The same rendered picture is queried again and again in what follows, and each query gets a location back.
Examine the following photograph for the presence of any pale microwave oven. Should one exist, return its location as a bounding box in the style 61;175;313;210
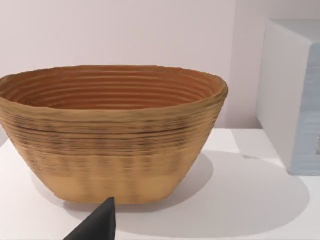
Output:
255;18;320;177

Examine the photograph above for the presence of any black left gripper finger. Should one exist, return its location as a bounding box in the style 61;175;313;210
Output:
62;196;117;240

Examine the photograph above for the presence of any brown woven basket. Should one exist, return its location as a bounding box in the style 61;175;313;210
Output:
0;64;229;205

